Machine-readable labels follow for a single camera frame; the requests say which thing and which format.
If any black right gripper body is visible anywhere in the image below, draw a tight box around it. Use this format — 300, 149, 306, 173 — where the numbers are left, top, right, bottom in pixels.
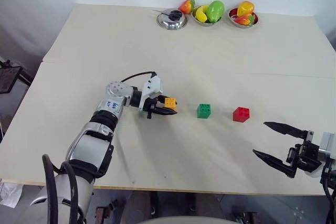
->
285, 130, 323, 174

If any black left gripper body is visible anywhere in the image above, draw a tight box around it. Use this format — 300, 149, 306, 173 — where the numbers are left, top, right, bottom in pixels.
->
143, 94, 166, 120

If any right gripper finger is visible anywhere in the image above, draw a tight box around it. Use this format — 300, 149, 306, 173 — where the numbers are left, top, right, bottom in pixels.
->
252, 149, 299, 179
262, 121, 308, 139

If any orange-yellow toy brick cube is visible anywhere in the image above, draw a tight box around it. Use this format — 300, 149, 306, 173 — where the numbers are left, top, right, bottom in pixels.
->
163, 97, 177, 110

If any green toy brick cube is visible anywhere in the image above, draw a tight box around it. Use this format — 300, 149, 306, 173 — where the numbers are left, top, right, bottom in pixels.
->
196, 102, 213, 119

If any red toy brick cube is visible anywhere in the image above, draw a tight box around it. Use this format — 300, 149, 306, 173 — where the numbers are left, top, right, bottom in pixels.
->
232, 106, 251, 123

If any steel bowl with black item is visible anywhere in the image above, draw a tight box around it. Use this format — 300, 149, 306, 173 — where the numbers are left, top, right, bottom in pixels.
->
156, 8, 188, 31

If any yellow toy banana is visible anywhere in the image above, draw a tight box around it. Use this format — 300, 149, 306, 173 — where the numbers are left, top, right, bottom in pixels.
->
195, 5, 210, 23

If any red-orange toy fruit with leaf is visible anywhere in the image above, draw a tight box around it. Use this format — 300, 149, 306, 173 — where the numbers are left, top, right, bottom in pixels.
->
177, 0, 196, 15
234, 14, 257, 27

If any green toy mango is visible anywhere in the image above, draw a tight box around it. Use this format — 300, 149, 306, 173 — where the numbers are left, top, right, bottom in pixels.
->
206, 0, 226, 23

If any yellow-red toy mango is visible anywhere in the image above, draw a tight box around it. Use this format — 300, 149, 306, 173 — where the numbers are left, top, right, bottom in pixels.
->
237, 1, 256, 17

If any black metal stand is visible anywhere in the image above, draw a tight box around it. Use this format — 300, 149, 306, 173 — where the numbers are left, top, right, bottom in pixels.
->
0, 59, 34, 95

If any crumpled white plastic sheet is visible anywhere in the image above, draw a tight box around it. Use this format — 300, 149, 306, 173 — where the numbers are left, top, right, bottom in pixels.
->
0, 180, 24, 210

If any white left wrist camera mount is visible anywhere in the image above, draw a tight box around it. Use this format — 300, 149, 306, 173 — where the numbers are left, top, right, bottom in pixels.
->
138, 75, 164, 111

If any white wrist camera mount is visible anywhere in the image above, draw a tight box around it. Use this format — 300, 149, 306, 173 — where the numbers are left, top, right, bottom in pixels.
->
304, 132, 336, 180
138, 75, 164, 111

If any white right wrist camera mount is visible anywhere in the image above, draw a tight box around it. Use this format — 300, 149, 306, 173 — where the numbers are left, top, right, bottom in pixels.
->
304, 132, 336, 180

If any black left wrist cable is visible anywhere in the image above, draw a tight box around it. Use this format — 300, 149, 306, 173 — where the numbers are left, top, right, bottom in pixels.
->
120, 70, 158, 83

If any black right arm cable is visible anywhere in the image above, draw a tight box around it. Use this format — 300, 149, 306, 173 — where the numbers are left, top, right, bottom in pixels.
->
321, 159, 336, 224

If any rusty metal table bracket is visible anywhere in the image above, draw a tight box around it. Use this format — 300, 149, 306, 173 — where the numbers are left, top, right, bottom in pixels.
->
94, 199, 119, 220

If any black left shoulder cable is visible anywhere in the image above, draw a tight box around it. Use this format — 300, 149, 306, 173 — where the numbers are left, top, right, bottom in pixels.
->
41, 153, 80, 224

